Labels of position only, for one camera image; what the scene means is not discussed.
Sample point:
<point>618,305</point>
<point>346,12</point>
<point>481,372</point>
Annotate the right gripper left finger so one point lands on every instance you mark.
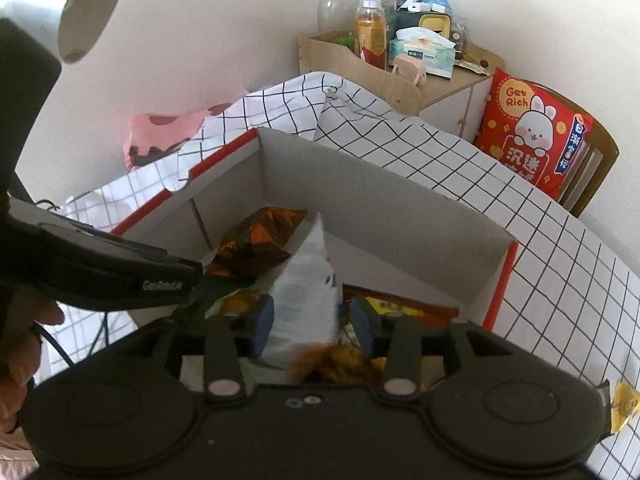
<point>251,329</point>

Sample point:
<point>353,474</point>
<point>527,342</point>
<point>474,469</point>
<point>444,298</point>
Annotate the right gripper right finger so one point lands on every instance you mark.
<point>373,330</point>

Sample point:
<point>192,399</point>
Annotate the red yellow snack bag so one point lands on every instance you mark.
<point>346,363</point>

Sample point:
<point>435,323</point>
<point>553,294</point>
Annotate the white snack bag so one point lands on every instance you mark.
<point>306,298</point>

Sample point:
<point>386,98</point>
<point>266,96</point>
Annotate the orange brown snack bag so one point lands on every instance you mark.
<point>256,245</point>

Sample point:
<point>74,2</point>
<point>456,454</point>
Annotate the yellow small snack packet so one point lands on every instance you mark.
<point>624,405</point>

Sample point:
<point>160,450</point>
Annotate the yellow round snack pack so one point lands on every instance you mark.
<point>243,303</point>

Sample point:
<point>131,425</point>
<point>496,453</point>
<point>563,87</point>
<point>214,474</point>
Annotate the black snack packet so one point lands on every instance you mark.
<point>604,392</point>

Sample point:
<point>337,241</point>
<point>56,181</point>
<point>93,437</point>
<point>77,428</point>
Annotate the person left hand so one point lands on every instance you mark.
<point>21,351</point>

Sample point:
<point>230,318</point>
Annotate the red white cardboard box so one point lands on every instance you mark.
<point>325,229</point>

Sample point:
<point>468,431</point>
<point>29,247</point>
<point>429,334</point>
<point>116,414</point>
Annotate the pink patterned cloth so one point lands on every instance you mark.
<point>154,136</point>

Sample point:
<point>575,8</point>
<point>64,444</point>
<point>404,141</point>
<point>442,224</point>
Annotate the white black grid tablecloth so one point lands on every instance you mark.
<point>569,299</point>

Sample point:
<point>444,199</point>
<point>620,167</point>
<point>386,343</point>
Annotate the wooden side cabinet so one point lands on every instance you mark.
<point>455,105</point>

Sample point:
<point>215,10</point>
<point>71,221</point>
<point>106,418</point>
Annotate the red rabbit cushion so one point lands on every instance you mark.
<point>531,132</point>

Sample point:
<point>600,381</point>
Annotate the wooden chair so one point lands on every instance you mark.
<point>593,163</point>

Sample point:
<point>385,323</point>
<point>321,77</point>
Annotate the pink small object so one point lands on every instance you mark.
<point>410,68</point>

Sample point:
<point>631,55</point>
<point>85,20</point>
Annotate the tissue box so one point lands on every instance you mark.
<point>434,51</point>

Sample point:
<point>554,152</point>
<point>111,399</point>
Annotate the orange drink bottle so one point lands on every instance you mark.
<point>370,43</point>

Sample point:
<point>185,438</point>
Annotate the clear glass bowl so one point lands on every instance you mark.
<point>345,7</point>

